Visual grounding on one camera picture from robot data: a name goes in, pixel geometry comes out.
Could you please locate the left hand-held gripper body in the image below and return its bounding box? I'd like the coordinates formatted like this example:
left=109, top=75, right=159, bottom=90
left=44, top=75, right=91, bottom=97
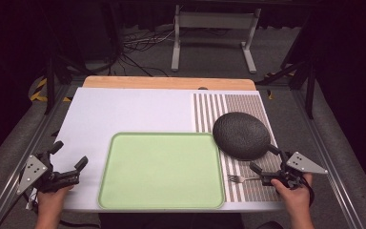
left=16, top=152, right=81, bottom=196

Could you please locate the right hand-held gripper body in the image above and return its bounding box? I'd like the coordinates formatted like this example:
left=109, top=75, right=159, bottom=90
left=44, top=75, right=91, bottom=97
left=261, top=151, right=329, bottom=189

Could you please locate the silver fork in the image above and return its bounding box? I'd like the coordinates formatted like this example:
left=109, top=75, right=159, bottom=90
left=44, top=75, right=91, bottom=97
left=228, top=174, right=263, bottom=184

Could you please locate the black textured oval plate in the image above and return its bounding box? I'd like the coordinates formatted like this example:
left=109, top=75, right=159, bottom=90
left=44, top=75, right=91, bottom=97
left=212, top=112, right=272, bottom=161

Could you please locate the person's left hand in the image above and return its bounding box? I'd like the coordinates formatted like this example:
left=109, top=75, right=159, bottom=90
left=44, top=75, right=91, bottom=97
left=36, top=185, right=75, bottom=221

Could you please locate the person's right hand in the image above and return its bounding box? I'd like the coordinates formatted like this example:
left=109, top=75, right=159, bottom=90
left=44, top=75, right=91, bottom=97
left=270, top=173, right=315, bottom=221

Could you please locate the striped brown placemat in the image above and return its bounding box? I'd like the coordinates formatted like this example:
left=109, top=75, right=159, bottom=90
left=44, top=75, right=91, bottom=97
left=192, top=93, right=282, bottom=203

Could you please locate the yellow black striped tape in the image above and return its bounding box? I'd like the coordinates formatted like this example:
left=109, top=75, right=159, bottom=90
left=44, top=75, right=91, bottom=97
left=28, top=77, right=73, bottom=104

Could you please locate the black stand leg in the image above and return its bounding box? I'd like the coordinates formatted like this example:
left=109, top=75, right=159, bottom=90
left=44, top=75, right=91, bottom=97
left=43, top=53, right=57, bottom=116
left=256, top=58, right=317, bottom=120

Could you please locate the white table mat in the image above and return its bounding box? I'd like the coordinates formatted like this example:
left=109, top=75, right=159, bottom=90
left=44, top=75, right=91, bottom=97
left=51, top=87, right=286, bottom=214

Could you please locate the light green tray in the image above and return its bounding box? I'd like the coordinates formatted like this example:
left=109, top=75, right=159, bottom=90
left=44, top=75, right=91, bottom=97
left=97, top=132, right=226, bottom=211

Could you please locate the wooden table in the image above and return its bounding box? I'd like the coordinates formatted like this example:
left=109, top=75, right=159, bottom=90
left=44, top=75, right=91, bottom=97
left=82, top=75, right=257, bottom=92

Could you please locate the grey metal stand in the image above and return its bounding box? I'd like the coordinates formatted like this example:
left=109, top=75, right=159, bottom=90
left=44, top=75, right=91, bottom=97
left=171, top=4, right=262, bottom=75

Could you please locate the aluminium frame rail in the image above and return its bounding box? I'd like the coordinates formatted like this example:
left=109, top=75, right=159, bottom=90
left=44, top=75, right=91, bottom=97
left=290, top=87, right=365, bottom=229
left=0, top=84, right=72, bottom=229

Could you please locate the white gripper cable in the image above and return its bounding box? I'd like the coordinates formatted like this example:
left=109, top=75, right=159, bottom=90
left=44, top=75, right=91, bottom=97
left=25, top=187, right=39, bottom=212

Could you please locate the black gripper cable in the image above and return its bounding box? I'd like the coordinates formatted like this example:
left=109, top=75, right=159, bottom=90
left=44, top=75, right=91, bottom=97
left=299, top=176, right=316, bottom=208

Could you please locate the bundle of floor cables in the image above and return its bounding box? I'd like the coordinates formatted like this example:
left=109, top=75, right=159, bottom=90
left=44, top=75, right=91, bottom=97
left=108, top=27, right=177, bottom=78

